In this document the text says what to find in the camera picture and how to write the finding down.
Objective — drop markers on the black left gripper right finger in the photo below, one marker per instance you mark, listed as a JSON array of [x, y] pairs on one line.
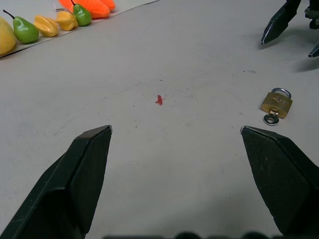
[[286, 179]]

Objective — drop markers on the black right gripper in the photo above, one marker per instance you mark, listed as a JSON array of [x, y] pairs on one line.
[[313, 15]]

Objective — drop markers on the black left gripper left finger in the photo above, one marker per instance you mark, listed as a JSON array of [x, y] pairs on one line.
[[62, 189]]

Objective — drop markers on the silver key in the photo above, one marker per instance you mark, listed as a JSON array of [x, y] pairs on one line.
[[270, 120]]

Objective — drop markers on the brass padlock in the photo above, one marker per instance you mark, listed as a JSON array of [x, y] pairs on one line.
[[277, 103]]

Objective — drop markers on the small red sticker mark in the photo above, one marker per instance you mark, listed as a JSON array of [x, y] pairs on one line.
[[159, 100]]

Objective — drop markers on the yellow toy mango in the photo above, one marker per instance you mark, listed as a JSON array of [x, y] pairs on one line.
[[5, 37]]

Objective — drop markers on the large green toy pear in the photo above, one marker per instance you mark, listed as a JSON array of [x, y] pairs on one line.
[[25, 31]]

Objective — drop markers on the yellow toy starfruit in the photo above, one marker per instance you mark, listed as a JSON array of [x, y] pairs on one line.
[[47, 26], [66, 21]]

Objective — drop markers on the pale sheet under fruit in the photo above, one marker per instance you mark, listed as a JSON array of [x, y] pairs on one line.
[[129, 5]]

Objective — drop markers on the small green toy pear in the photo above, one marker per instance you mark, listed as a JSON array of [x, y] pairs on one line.
[[81, 15]]

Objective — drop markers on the orange toy carrot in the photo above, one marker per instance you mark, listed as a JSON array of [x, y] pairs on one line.
[[92, 8], [108, 3]]

